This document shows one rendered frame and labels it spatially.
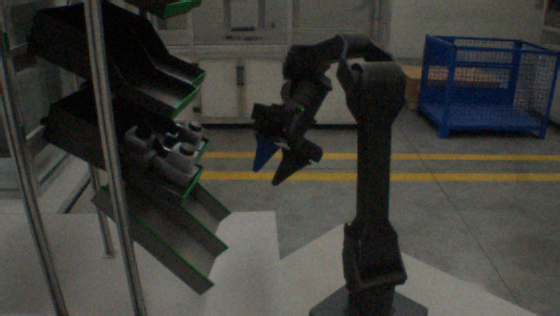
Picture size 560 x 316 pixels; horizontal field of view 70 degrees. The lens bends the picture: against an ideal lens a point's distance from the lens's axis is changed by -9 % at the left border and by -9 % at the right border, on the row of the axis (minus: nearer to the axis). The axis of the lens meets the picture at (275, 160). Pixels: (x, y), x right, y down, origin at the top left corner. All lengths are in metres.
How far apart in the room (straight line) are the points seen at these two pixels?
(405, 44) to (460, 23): 1.22
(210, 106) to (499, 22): 6.92
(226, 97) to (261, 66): 0.49
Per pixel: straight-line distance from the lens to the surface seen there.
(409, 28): 9.32
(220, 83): 4.60
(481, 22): 9.82
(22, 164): 0.82
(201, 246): 0.97
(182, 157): 0.80
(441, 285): 1.17
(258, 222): 1.35
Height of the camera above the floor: 1.57
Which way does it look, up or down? 23 degrees down
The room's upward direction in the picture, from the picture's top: straight up
